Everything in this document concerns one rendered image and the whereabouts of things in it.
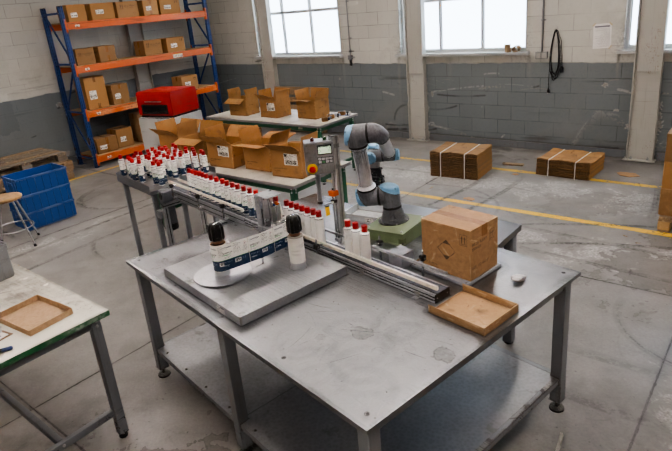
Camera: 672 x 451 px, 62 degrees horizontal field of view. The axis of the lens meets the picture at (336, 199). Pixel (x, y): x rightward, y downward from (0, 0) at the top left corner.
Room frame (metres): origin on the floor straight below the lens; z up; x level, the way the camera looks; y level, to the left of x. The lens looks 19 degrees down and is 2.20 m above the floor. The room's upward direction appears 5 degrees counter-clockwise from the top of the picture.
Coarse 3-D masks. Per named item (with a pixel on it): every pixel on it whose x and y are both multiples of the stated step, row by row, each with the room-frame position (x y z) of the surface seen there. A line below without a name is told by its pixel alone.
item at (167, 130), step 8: (168, 120) 6.17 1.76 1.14; (184, 120) 6.22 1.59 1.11; (192, 120) 5.96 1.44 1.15; (160, 128) 6.06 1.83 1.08; (168, 128) 6.14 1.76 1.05; (176, 128) 6.21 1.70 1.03; (184, 128) 5.88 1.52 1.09; (192, 128) 5.96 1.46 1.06; (160, 136) 6.00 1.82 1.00; (168, 136) 5.91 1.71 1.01; (176, 136) 5.82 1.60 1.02; (184, 136) 5.88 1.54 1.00; (160, 144) 6.01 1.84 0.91; (168, 144) 5.93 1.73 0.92
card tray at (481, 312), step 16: (464, 288) 2.40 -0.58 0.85; (448, 304) 2.29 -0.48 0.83; (464, 304) 2.28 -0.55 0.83; (480, 304) 2.26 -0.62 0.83; (496, 304) 2.25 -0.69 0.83; (512, 304) 2.20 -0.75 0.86; (448, 320) 2.16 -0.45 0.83; (464, 320) 2.09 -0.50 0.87; (480, 320) 2.13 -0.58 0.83; (496, 320) 2.07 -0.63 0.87
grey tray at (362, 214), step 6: (348, 210) 3.55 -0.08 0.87; (354, 210) 3.62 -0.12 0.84; (360, 210) 3.63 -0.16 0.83; (366, 210) 3.62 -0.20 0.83; (372, 210) 3.59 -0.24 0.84; (378, 210) 3.56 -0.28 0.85; (348, 216) 3.47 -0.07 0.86; (354, 216) 3.44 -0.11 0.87; (360, 216) 3.41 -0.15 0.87; (366, 216) 3.39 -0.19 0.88; (372, 216) 3.50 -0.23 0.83; (378, 216) 3.48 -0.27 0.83; (360, 222) 3.42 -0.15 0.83; (366, 222) 3.39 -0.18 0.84
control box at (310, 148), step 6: (318, 138) 3.16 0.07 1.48; (306, 144) 3.06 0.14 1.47; (312, 144) 3.06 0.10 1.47; (318, 144) 3.07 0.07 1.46; (324, 144) 3.07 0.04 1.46; (306, 150) 3.06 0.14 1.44; (312, 150) 3.06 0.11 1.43; (306, 156) 3.06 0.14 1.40; (312, 156) 3.06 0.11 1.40; (318, 156) 3.07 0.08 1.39; (324, 156) 3.07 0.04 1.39; (306, 162) 3.06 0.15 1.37; (312, 162) 3.06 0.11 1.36; (306, 168) 3.07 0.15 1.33; (318, 168) 3.06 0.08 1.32; (324, 168) 3.07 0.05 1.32; (330, 168) 3.07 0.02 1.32; (312, 174) 3.06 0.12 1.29; (318, 174) 3.07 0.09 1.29
